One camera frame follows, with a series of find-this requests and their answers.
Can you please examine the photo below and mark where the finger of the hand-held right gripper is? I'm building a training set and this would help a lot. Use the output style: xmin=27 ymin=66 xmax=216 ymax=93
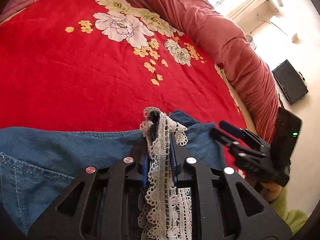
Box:
xmin=219 ymin=120 xmax=266 ymax=147
xmin=210 ymin=127 xmax=253 ymax=156

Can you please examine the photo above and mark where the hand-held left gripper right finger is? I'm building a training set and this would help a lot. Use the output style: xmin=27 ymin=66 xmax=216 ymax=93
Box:
xmin=170 ymin=130 xmax=293 ymax=240

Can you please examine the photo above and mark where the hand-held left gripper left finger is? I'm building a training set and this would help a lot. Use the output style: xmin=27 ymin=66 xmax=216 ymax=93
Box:
xmin=27 ymin=112 xmax=160 ymax=240

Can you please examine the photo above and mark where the blue denim pants lace trim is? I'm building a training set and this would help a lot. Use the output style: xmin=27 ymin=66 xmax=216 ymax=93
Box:
xmin=0 ymin=106 xmax=227 ymax=240

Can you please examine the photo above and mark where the person's right hand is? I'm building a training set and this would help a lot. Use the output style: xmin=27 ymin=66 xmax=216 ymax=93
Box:
xmin=259 ymin=181 xmax=282 ymax=204

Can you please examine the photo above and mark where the black flat monitor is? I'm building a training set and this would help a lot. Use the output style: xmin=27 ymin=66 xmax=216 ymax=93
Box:
xmin=271 ymin=59 xmax=309 ymax=105

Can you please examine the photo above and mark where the small grey fan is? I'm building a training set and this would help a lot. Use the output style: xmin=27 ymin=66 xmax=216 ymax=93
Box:
xmin=246 ymin=35 xmax=257 ymax=51

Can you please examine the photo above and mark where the rust red rolled quilt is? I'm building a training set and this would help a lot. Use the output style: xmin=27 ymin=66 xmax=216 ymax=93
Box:
xmin=82 ymin=0 xmax=282 ymax=143

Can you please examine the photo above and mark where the red floral blanket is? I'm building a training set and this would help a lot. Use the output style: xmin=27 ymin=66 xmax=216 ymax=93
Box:
xmin=0 ymin=0 xmax=252 ymax=180

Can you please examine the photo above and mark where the pink quilted pillow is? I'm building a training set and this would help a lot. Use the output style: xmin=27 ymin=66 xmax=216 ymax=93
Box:
xmin=0 ymin=0 xmax=49 ymax=23

